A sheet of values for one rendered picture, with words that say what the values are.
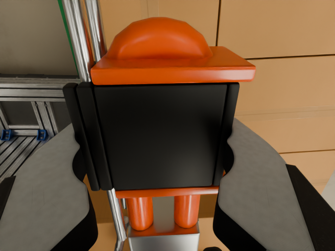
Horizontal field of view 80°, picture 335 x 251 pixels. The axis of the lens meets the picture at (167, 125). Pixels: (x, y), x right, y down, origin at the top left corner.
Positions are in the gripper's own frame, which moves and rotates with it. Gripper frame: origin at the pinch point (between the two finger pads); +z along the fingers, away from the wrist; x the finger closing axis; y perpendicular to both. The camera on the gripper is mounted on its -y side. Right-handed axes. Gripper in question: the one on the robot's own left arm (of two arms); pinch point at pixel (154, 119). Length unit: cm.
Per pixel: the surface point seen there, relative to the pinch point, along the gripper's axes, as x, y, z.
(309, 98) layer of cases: 55, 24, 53
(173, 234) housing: 1.1, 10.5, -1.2
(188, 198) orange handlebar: 2.3, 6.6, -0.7
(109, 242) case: -10.8, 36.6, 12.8
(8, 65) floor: -82, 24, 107
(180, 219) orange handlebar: 1.8, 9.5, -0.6
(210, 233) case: 10.4, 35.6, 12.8
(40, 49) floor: -63, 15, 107
